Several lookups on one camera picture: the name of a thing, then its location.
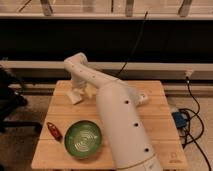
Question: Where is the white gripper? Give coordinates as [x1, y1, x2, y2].
[68, 80, 94, 99]

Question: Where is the white sponge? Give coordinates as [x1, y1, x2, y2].
[68, 94, 82, 105]

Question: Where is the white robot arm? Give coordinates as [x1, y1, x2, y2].
[64, 53, 163, 171]

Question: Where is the green ceramic bowl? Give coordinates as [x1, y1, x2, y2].
[64, 120, 102, 159]

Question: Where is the red chili pepper toy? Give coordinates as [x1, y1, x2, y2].
[47, 122, 62, 141]

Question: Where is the white plastic bottle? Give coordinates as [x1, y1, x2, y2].
[139, 93, 148, 104]

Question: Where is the black office chair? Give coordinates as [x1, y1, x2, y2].
[0, 66, 42, 133]

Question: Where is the blue connector box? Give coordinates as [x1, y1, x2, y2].
[172, 112, 187, 129]

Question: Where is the black hanging cable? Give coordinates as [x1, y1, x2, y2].
[114, 11, 149, 79]

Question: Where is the black floor cable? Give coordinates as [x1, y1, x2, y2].
[177, 77, 213, 171]

